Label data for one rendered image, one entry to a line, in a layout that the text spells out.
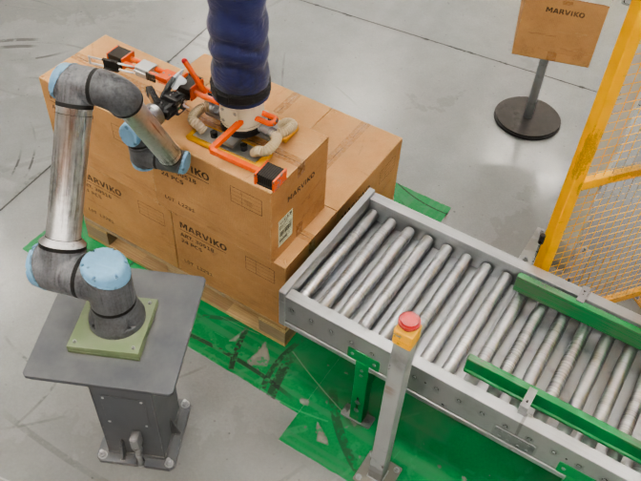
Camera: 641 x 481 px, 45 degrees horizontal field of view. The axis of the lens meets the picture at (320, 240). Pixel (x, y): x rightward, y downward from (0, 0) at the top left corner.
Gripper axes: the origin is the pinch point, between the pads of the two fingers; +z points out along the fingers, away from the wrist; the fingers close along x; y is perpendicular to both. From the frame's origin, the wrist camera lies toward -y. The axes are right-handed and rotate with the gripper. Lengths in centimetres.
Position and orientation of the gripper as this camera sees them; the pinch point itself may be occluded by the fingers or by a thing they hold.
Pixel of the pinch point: (184, 84)
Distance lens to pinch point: 318.8
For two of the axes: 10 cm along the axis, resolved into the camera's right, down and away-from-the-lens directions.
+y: 8.6, 4.0, -3.2
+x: 0.4, -6.8, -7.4
